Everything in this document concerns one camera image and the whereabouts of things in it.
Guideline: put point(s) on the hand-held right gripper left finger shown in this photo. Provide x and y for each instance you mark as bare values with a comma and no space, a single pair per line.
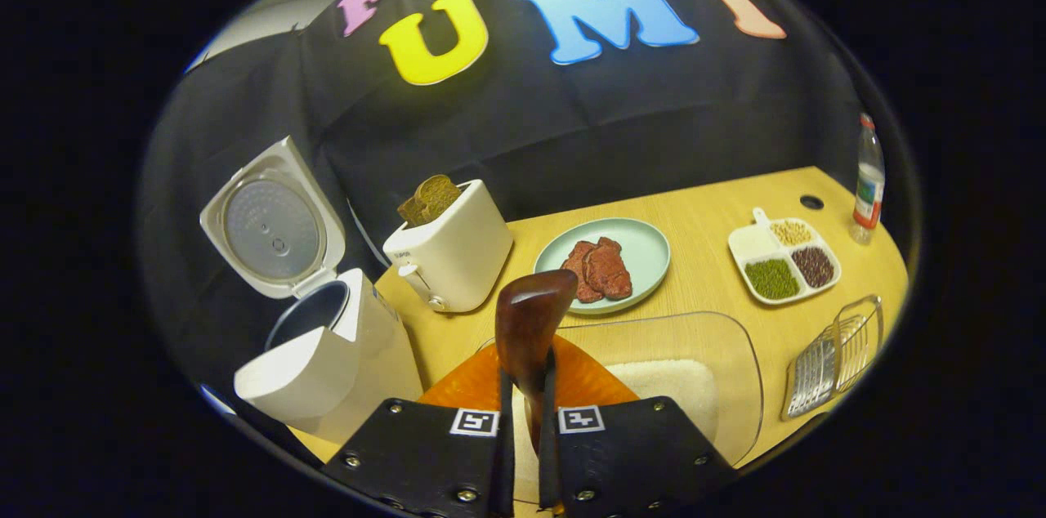
425,453

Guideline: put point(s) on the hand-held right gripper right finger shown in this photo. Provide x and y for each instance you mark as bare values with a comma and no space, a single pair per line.
637,453

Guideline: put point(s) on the white rice cooker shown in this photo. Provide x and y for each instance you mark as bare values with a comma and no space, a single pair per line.
351,371

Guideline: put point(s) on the brown wooden spoon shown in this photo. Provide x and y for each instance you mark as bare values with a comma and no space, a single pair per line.
531,322

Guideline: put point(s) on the clear plastic container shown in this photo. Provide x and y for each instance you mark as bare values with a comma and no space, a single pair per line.
719,338

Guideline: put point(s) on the red meat slice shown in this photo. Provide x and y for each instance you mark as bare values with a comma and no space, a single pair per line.
609,269
574,265

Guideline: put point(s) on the pale green plate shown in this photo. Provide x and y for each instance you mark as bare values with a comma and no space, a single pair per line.
645,256

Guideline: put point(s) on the white toaster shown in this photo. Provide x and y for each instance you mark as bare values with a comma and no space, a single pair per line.
458,256

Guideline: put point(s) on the green mung beans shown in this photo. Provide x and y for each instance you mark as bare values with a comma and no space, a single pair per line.
772,279

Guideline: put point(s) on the white divided dish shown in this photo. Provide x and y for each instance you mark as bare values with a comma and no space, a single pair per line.
752,244

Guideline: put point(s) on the brown toast slice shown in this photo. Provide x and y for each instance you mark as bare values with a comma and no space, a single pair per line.
429,199

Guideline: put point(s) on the dark red beans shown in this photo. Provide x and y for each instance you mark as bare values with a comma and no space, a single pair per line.
813,266

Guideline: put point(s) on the yellow soybeans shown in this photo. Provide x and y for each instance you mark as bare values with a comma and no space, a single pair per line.
791,232

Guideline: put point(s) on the black backdrop cloth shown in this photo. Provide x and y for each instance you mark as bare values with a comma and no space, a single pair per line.
572,118

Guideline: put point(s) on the clear plastic bottle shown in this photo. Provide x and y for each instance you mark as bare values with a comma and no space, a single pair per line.
868,191

